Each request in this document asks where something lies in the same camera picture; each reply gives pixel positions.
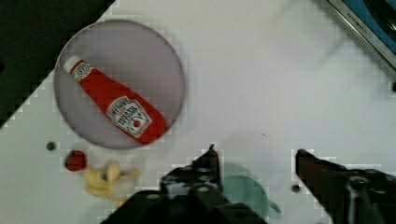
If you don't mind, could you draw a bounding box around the red ketchup bottle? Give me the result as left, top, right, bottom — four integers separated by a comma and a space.
64, 56, 166, 145

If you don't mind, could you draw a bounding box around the yellow toy banana peel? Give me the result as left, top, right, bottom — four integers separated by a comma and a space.
83, 161, 141, 207

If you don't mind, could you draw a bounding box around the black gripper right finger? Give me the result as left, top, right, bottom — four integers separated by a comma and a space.
295, 149, 396, 224

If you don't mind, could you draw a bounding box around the silver toaster oven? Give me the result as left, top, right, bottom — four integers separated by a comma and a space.
323, 0, 396, 69

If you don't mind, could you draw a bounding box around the green mug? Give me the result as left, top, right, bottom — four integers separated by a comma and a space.
222, 162, 282, 218

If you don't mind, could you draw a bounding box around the red toy strawberry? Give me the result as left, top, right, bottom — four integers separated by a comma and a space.
64, 150, 87, 172

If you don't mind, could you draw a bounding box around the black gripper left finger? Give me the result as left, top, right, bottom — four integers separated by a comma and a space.
160, 144, 223, 199

